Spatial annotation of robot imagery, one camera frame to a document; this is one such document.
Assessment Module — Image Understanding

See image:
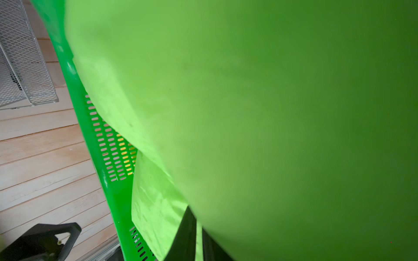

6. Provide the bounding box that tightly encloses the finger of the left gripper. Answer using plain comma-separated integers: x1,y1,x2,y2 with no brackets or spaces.
1,223,82,261

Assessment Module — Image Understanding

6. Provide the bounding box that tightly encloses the light green raincoat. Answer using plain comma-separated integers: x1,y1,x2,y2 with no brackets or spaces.
64,1,418,261

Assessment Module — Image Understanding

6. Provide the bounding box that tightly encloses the green plastic basket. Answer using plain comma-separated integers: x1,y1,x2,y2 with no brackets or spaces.
31,1,157,261

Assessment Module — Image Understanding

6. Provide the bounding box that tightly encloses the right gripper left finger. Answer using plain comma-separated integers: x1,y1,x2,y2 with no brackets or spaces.
164,207,197,261

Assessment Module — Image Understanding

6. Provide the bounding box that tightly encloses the white wire wall shelf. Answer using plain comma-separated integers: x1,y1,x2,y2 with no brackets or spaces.
1,1,59,110

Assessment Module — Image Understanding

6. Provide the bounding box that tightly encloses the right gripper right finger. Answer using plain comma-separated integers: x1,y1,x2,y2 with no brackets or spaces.
202,229,233,261

